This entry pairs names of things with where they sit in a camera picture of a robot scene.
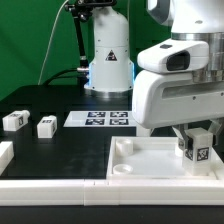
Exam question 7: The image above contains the white marker sheet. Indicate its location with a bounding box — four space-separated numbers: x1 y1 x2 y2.
64 111 136 127

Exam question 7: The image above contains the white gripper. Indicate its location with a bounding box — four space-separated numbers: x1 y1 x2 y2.
132 71 224 157

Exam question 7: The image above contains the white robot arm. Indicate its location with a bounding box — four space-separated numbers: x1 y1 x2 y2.
85 0 224 152

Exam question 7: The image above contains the white square tabletop panel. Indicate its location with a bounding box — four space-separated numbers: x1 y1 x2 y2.
106 136 224 180

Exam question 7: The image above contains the black cable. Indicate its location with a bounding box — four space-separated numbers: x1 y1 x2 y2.
43 68 86 87

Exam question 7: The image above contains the white cable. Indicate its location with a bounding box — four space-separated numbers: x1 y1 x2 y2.
37 0 69 86

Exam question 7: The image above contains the white left fence block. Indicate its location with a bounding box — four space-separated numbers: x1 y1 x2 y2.
0 141 14 175

